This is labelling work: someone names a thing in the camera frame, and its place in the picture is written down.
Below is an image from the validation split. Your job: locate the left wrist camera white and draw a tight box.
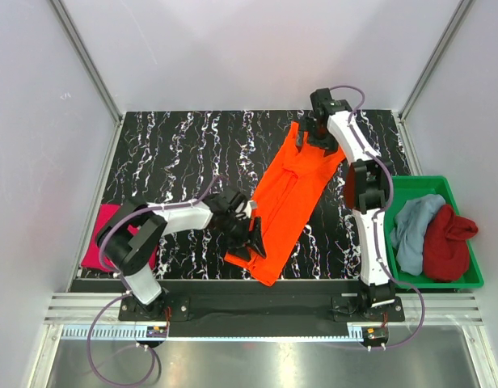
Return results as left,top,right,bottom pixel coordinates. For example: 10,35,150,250
235,200,257,219

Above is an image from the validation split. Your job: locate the dark red t shirt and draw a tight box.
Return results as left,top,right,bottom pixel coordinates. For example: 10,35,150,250
423,204,479,282

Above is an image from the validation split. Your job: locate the aluminium frame post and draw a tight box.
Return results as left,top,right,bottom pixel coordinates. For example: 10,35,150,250
397,0,476,122
45,0,125,124

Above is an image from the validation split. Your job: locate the left aluminium frame post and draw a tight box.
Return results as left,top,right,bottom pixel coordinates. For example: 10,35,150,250
45,0,125,124

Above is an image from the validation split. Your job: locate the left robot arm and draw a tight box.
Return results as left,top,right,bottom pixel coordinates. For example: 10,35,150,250
95,188,266,320

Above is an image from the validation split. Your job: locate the orange t shirt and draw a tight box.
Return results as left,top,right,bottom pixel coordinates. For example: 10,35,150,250
224,121,345,286

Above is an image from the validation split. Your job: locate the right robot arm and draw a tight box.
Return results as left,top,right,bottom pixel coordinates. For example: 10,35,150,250
296,88,395,323

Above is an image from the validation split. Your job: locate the folded magenta t shirt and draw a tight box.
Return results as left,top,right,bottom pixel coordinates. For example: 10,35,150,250
79,204,157,271

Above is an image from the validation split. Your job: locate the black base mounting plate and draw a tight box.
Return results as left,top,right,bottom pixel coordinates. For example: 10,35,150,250
119,280,405,323

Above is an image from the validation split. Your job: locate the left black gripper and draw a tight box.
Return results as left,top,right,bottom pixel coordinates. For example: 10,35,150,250
220,212,265,262

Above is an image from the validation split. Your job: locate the light blue t shirt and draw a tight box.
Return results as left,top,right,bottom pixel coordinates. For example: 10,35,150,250
390,194,445,276

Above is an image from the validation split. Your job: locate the right aluminium frame post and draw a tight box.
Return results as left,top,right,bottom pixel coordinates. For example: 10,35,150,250
397,0,476,122

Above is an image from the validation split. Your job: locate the green plastic bin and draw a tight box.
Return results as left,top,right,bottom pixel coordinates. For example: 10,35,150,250
384,175,484,290

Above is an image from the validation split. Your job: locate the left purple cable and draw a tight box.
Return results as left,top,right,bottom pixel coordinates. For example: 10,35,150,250
87,174,230,385

